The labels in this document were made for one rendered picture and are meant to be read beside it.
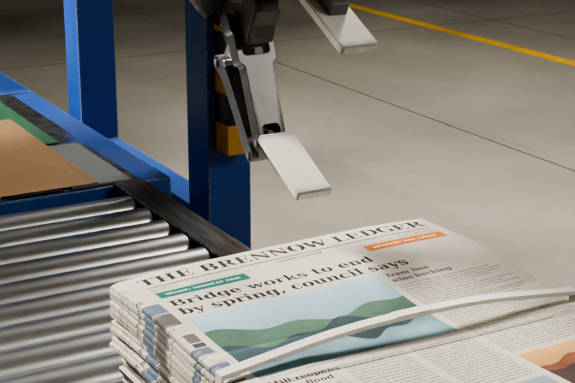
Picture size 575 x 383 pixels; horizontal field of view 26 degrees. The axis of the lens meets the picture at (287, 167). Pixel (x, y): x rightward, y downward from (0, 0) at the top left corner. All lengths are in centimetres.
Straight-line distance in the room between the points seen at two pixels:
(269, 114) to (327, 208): 340
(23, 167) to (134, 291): 116
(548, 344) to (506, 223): 345
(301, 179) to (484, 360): 22
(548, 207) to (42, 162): 268
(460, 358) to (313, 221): 344
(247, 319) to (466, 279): 18
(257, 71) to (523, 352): 32
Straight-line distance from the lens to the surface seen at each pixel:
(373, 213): 434
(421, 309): 85
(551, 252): 404
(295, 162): 96
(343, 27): 87
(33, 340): 145
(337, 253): 98
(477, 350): 83
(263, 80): 99
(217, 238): 170
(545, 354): 83
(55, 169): 205
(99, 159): 210
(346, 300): 90
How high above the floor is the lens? 137
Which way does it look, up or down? 16 degrees down
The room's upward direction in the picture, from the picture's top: straight up
